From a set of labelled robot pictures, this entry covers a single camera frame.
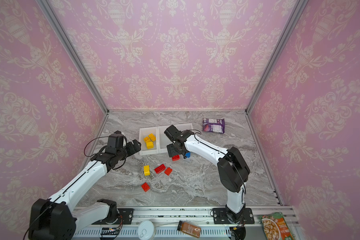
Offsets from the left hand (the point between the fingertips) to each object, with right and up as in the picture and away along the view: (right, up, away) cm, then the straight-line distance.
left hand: (136, 146), depth 85 cm
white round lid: (+10, -35, -19) cm, 41 cm away
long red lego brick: (+13, -14, +5) cm, 19 cm away
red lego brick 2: (+18, -15, +5) cm, 24 cm away
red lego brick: (+22, -8, +9) cm, 25 cm away
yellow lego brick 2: (+2, +3, +15) cm, 15 cm away
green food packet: (+70, -36, -15) cm, 80 cm away
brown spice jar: (+30, -35, -18) cm, 49 cm away
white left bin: (+3, +4, +17) cm, 18 cm away
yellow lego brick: (+5, +4, +18) cm, 19 cm away
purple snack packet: (+49, +12, +24) cm, 56 cm away
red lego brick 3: (+6, -22, -3) cm, 23 cm away
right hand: (+23, -3, +3) cm, 23 cm away
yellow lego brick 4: (+5, -14, +3) cm, 16 cm away
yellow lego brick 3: (+5, -1, +12) cm, 13 cm away
